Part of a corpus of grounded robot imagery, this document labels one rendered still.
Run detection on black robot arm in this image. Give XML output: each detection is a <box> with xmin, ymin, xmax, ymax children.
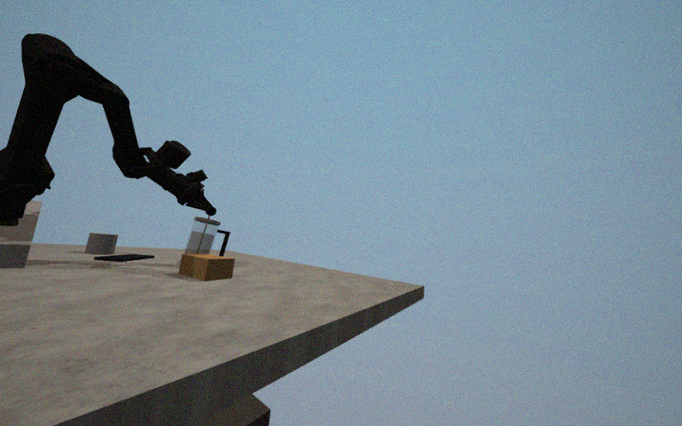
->
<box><xmin>0</xmin><ymin>33</ymin><xmax>192</xmax><ymax>225</ymax></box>

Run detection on glass french press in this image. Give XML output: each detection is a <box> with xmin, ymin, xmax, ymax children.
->
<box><xmin>183</xmin><ymin>210</ymin><xmax>230</xmax><ymax>256</ymax></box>

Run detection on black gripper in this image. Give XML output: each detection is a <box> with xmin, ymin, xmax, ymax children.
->
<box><xmin>160</xmin><ymin>172</ymin><xmax>215</xmax><ymax>212</ymax></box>

